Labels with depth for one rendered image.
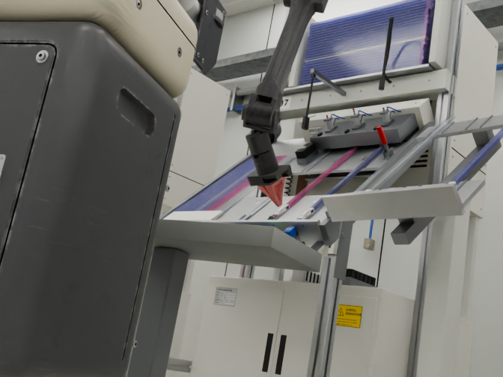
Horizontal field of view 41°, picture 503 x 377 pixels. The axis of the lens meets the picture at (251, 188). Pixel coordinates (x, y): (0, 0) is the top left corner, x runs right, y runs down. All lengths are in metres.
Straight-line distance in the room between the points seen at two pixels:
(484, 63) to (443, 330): 1.39
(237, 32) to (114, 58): 4.69
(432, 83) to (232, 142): 2.85
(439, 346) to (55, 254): 1.04
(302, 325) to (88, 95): 1.47
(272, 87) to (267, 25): 3.61
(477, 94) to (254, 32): 2.96
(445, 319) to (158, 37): 0.97
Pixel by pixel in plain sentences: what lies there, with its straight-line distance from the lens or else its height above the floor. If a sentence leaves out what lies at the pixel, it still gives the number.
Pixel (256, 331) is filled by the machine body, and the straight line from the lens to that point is 2.20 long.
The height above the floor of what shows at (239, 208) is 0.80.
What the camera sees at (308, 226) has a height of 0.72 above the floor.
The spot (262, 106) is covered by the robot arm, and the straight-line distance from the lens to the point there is 1.62.
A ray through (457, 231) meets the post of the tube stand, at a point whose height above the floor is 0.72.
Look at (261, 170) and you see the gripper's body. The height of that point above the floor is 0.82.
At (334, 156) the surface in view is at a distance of 2.24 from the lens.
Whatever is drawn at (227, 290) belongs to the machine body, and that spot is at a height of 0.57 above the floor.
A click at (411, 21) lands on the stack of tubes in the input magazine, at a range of 2.43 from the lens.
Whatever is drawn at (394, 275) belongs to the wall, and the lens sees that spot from 3.87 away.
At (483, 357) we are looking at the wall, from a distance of 3.59.
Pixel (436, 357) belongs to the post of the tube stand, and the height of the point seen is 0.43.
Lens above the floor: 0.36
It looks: 14 degrees up
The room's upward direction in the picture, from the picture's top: 10 degrees clockwise
